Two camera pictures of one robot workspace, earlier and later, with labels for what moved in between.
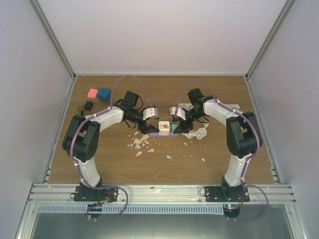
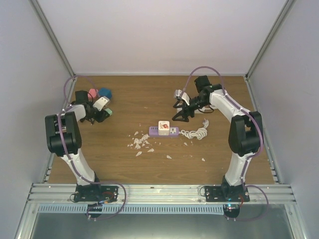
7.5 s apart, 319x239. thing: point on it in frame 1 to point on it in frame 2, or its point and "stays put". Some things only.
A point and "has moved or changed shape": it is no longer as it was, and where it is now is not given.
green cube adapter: x=173 y=126 has moved or changed shape
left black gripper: x=141 y=127 to x=99 y=119
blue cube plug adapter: x=104 y=94 stays put
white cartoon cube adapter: x=164 y=128 stays put
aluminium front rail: x=157 y=194 stays put
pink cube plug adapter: x=92 y=93 stays put
